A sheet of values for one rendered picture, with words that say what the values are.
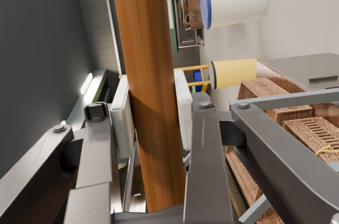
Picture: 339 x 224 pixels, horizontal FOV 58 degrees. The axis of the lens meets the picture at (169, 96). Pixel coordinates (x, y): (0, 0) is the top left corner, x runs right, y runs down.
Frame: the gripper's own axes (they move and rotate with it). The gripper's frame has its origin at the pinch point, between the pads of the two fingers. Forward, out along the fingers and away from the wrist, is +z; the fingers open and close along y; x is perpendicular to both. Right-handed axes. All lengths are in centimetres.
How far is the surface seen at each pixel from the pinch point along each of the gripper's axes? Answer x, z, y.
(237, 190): -95, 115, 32
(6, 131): -132, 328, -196
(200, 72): -184, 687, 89
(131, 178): -80, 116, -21
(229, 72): -92, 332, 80
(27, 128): -153, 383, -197
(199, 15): -28, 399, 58
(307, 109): -46, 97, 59
